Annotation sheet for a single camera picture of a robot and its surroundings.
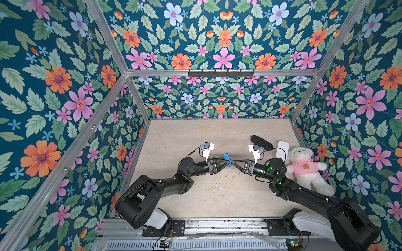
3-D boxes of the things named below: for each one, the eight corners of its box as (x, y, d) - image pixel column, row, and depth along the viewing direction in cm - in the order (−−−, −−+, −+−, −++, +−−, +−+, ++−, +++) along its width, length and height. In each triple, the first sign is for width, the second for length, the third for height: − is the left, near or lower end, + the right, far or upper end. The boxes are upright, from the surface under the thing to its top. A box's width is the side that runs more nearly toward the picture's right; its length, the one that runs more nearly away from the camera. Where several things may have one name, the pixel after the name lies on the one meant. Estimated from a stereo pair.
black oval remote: (249, 140, 109) (249, 138, 107) (253, 135, 112) (253, 133, 110) (270, 153, 102) (271, 151, 100) (274, 147, 105) (275, 145, 103)
